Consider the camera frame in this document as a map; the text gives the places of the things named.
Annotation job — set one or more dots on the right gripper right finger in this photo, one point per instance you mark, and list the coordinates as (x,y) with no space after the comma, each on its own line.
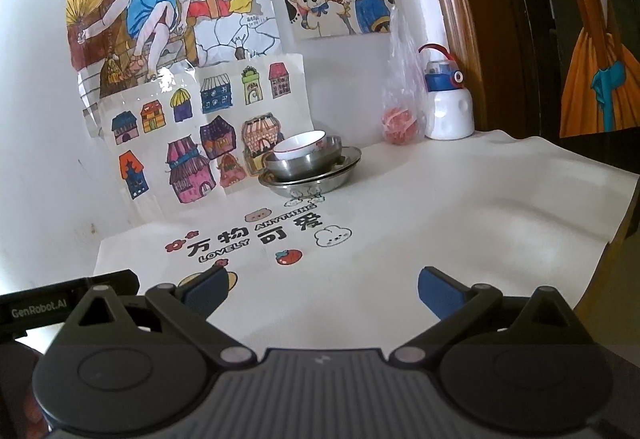
(522,365)

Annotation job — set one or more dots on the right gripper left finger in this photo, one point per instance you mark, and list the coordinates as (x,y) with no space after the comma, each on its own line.
(137,364)

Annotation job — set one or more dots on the steel plate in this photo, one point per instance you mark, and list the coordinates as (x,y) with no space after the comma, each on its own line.
(338,175)

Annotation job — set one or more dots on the deep steel bowl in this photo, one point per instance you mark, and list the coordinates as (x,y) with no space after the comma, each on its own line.
(320,159)

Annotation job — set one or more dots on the red-rimmed ceramic bowl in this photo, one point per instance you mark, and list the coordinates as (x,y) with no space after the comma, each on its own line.
(299,145)

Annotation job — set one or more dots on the person's left hand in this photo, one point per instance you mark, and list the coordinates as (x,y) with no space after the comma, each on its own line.
(21,416)

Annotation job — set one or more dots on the wooden table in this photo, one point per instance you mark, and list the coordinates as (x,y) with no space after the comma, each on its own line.
(610,306)

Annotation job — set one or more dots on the white printed table mat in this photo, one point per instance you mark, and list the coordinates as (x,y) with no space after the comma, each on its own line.
(340,269)

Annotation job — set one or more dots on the houses drawing paper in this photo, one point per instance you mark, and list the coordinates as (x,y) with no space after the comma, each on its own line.
(189,139)

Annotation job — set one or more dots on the white blue water bottle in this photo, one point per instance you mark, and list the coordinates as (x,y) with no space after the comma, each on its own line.
(448,103)

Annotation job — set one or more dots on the red fruit in bag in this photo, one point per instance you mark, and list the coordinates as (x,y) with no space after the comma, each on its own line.
(400,126)

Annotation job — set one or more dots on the clear plastic bag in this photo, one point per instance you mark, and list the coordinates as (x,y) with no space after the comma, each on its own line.
(404,81)

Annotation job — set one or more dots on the woman orange dress painting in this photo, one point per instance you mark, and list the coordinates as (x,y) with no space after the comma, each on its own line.
(599,61)

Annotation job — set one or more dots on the wooden door frame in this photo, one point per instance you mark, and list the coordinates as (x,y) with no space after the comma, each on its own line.
(491,42)

